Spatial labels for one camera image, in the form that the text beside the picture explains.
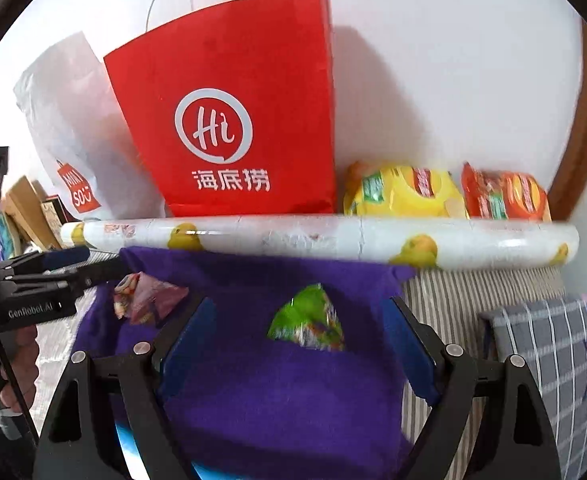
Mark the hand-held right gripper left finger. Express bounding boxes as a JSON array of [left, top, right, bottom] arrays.
[[32, 296, 219, 480]]

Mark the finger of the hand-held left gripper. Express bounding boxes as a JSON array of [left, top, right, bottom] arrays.
[[10, 255, 125, 295], [0, 245, 93, 278]]

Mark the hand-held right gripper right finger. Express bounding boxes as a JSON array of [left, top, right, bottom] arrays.
[[381, 296, 564, 480]]

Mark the magenta printed snack packet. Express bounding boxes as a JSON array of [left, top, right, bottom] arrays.
[[112, 271, 190, 323]]

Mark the green snack packet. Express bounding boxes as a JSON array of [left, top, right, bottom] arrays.
[[268, 283, 347, 352]]

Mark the person's left hand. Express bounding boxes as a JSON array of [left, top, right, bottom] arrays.
[[0, 326, 40, 411]]

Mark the striped bed sheet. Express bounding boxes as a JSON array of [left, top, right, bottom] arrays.
[[24, 262, 574, 480]]

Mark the cardboard box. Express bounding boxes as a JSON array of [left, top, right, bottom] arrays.
[[4, 175, 64, 251]]

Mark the purple cloth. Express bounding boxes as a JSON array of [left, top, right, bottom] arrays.
[[74, 246, 417, 480]]

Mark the blue and white packet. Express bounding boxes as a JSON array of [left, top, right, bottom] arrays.
[[115, 421, 224, 480]]

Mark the white plastic bag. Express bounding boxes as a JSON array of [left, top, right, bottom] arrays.
[[14, 31, 167, 222]]

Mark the grey checked pillow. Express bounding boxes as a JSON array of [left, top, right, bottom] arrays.
[[478, 294, 587, 480]]

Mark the fruit-print plastic film roll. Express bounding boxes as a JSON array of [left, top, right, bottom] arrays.
[[60, 214, 580, 268]]

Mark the yellow snack bag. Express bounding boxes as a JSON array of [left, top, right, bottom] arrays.
[[343, 161, 469, 219]]

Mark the orange snack bag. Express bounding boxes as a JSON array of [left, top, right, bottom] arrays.
[[461, 161, 553, 222]]

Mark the red paper bag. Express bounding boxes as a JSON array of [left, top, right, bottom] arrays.
[[104, 0, 337, 218]]

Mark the brown wooden door frame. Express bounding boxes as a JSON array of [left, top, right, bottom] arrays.
[[548, 20, 587, 222]]

